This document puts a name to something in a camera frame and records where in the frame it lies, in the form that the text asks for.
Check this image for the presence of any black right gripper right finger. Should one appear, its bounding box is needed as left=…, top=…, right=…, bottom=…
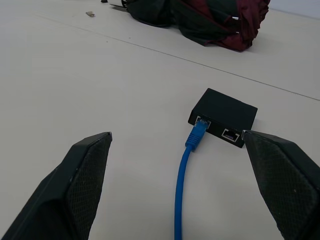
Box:
left=241, top=129, right=320, bottom=240

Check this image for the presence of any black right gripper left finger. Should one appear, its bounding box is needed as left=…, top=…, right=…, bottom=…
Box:
left=0, top=131, right=113, bottom=240

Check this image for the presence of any small black network box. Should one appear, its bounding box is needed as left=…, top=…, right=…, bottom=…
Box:
left=187, top=87, right=259, bottom=149

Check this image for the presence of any dark maroon and black garment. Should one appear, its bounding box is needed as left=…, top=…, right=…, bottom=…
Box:
left=121, top=0, right=272, bottom=53

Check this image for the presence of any blue Ethernet cable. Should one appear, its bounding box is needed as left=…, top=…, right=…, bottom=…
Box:
left=174, top=117, right=211, bottom=240

